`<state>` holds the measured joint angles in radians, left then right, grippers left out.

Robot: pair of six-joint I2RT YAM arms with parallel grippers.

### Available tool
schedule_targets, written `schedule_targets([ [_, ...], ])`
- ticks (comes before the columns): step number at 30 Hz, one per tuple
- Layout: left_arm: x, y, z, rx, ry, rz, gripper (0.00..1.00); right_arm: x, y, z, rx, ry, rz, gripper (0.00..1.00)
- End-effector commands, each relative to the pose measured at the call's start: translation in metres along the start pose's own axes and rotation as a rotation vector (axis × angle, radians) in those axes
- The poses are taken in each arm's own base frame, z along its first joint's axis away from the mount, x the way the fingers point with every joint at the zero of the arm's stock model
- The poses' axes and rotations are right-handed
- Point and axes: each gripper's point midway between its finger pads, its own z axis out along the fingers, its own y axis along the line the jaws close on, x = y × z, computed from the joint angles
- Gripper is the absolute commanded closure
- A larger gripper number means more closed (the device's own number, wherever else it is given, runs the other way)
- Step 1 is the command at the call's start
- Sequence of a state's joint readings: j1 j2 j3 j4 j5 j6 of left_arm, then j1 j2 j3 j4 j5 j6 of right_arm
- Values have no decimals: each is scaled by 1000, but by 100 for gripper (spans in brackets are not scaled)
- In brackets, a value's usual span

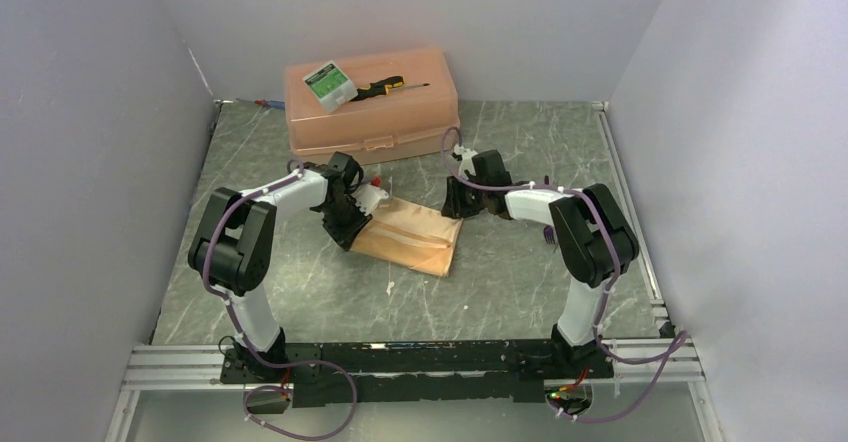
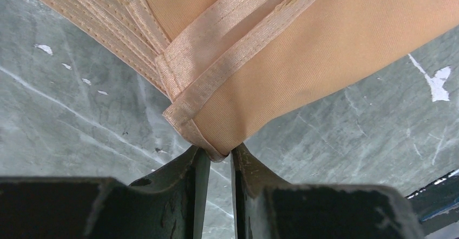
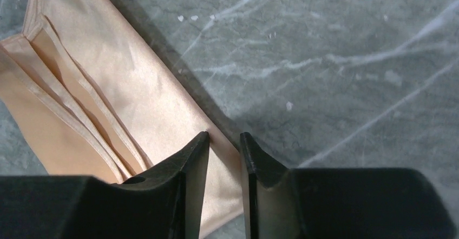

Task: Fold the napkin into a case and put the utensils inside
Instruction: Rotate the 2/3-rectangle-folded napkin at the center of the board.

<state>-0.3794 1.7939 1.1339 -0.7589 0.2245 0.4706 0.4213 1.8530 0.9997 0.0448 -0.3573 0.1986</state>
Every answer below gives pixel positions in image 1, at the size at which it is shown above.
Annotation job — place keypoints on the green white small box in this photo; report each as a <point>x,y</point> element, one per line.
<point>331,86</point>

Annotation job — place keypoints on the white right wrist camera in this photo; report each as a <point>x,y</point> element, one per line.
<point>464,156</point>

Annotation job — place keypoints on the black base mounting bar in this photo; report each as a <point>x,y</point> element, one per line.
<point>521,370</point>

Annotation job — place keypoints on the red blue pen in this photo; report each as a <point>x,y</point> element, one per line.
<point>274,104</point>

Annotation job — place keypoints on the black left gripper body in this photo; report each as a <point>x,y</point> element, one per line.
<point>341,219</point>

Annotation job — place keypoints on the yellow black screwdriver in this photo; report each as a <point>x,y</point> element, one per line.
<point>383,87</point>

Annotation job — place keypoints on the peach plastic storage box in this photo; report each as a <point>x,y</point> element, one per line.
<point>408,121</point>

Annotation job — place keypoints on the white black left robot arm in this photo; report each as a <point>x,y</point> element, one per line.
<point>233,244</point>

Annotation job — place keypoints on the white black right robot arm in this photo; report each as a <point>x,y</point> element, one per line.
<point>595,240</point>

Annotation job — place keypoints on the peach satin napkin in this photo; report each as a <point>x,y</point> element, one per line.
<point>410,235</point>

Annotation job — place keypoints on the aluminium frame rail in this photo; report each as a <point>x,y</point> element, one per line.
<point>167,364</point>

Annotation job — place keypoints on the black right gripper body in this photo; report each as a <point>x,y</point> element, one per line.
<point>466,200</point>

